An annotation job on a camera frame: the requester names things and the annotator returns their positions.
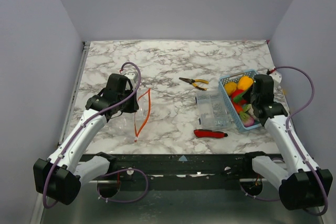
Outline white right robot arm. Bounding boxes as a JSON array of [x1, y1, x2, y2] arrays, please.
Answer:
[[241, 74, 333, 215]]

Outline clear zip bag orange zipper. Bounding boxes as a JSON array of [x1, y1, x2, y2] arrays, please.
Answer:
[[112, 88, 152, 143]]

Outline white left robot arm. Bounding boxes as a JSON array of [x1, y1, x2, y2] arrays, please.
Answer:
[[33, 72, 140, 205]]

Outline small yellow orange fruit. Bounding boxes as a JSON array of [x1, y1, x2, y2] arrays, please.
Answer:
[[224, 82, 237, 96]]

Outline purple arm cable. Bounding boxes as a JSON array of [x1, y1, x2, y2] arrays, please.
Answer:
[[41, 61, 150, 209], [240, 66, 329, 216]]

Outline green chili pepper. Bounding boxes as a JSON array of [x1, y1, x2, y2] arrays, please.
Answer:
[[233, 91, 250, 103]]

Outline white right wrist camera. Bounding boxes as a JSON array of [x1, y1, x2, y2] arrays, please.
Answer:
[[266, 69, 282, 86]]

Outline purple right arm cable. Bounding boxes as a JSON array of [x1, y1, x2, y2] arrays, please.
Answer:
[[240, 66, 329, 216]]

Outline orange yellow bell pepper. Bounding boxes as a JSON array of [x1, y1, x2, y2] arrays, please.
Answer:
[[237, 76, 254, 91]]

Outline purple onion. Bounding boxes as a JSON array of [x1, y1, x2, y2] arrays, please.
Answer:
[[242, 116, 255, 127]]

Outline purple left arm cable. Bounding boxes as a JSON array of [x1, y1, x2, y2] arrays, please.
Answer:
[[41, 61, 150, 209]]

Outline red apple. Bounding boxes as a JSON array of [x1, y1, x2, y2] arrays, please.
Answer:
[[230, 89, 245, 99]]

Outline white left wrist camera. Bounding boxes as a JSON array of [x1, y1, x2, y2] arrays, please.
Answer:
[[124, 71, 139, 82]]

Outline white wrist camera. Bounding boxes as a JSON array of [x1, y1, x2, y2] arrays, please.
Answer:
[[124, 71, 139, 82], [266, 69, 282, 86]]

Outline red black utility knife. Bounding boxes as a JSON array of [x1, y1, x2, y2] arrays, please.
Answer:
[[193, 129, 228, 138]]

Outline clear plastic screw box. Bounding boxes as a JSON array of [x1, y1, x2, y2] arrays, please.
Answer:
[[195, 90, 232, 130]]

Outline black metal base rail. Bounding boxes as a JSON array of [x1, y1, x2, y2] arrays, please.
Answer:
[[78, 153, 276, 190]]

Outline yellow handled pliers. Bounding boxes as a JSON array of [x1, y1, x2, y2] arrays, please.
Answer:
[[179, 77, 209, 91]]

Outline light blue plastic basket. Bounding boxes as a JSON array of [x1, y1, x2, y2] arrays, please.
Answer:
[[218, 69, 261, 133]]

